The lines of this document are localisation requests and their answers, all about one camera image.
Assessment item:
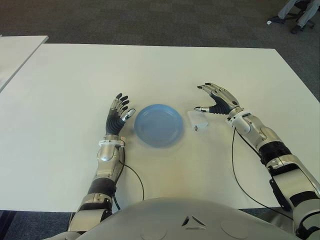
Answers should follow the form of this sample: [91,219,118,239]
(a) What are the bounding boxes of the white charger block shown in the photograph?
[187,110,209,132]

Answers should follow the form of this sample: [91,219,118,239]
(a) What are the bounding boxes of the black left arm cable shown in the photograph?
[113,147,145,211]

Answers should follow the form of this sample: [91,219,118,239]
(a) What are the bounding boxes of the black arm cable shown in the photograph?
[231,126,295,222]
[113,147,145,211]

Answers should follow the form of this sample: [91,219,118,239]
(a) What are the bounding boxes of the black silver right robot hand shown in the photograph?
[193,81,245,116]

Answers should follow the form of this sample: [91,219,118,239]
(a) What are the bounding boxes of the blue plastic plate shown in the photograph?
[134,103,186,149]

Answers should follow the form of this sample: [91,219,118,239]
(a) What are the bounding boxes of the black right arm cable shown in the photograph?
[231,126,295,222]

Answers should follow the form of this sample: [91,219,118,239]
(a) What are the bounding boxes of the black office chair base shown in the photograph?
[271,0,316,28]

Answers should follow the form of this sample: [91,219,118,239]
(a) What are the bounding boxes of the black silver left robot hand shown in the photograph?
[105,92,137,137]

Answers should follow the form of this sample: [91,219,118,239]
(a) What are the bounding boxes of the white side table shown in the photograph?
[0,34,49,92]

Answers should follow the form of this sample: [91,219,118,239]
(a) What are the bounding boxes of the silver robot torso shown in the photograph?
[57,196,301,240]

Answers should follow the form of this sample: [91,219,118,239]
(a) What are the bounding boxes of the seated person in grey trousers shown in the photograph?
[277,0,320,35]

